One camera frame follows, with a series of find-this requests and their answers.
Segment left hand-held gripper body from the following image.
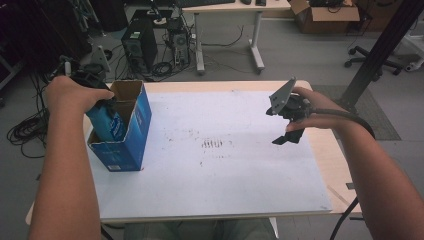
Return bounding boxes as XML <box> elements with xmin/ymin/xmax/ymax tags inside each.
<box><xmin>58</xmin><ymin>44</ymin><xmax>113</xmax><ymax>92</ymax></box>

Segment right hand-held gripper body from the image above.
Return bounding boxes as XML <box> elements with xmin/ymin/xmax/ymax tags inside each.
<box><xmin>265</xmin><ymin>76</ymin><xmax>314</xmax><ymax>123</ymax></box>

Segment blue bottle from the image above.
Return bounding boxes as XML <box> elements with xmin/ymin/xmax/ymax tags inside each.
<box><xmin>85</xmin><ymin>99</ymin><xmax>128</xmax><ymax>143</ymax></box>

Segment blue cardboard box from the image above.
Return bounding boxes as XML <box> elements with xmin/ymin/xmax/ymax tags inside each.
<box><xmin>86</xmin><ymin>79</ymin><xmax>153</xmax><ymax>173</ymax></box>

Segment person's left hand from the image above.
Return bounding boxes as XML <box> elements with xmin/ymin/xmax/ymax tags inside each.
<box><xmin>44</xmin><ymin>75</ymin><xmax>115</xmax><ymax>115</ymax></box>

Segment person's right hand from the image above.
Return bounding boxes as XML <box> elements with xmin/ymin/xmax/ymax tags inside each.
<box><xmin>285</xmin><ymin>86</ymin><xmax>348</xmax><ymax>133</ymax></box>

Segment wooden table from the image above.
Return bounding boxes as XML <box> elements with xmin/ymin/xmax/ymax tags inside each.
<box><xmin>25</xmin><ymin>79</ymin><xmax>363</xmax><ymax>226</ymax></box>

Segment black computer tower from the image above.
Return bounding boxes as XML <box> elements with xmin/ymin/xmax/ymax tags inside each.
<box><xmin>120</xmin><ymin>17</ymin><xmax>159</xmax><ymax>75</ymax></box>

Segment white board mat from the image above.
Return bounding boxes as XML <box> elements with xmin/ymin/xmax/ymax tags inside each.
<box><xmin>87</xmin><ymin>90</ymin><xmax>334</xmax><ymax>222</ymax></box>

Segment grey floor mat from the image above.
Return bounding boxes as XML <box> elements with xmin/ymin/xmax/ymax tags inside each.
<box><xmin>311</xmin><ymin>84</ymin><xmax>402</xmax><ymax>141</ymax></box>

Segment small open computer case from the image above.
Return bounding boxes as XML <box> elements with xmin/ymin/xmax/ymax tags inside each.
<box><xmin>166</xmin><ymin>17</ymin><xmax>192</xmax><ymax>67</ymax></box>

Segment black office chair base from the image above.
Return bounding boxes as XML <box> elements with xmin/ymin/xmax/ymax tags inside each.
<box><xmin>343</xmin><ymin>45</ymin><xmax>405</xmax><ymax>77</ymax></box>

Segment brown cardboard box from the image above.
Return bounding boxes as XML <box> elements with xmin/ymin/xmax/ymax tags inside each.
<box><xmin>287</xmin><ymin>0</ymin><xmax>362</xmax><ymax>35</ymax></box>

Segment white desk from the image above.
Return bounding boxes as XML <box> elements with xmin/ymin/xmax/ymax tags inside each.
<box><xmin>181</xmin><ymin>0</ymin><xmax>293</xmax><ymax>76</ymax></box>

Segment person's grey trousers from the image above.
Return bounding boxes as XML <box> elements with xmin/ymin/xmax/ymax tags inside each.
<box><xmin>123</xmin><ymin>218</ymin><xmax>278</xmax><ymax>240</ymax></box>

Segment black keyboard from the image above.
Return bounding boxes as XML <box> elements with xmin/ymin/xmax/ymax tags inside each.
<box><xmin>177</xmin><ymin>0</ymin><xmax>236</xmax><ymax>9</ymax></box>

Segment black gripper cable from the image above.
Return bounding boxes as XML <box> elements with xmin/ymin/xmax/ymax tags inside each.
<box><xmin>309</xmin><ymin>107</ymin><xmax>377</xmax><ymax>240</ymax></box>

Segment coiled black cable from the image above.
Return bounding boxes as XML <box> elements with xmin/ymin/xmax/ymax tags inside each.
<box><xmin>151</xmin><ymin>61</ymin><xmax>175</xmax><ymax>78</ymax></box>

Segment black cable bundle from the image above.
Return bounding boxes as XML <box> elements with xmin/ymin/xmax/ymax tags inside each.
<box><xmin>6</xmin><ymin>75</ymin><xmax>52</xmax><ymax>159</ymax></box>

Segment black floor cable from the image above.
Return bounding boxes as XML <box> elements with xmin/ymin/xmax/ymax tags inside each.
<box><xmin>201</xmin><ymin>24</ymin><xmax>246</xmax><ymax>48</ymax></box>

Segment black metal post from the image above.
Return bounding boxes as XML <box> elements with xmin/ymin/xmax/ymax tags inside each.
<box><xmin>339</xmin><ymin>0</ymin><xmax>424</xmax><ymax>113</ymax></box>

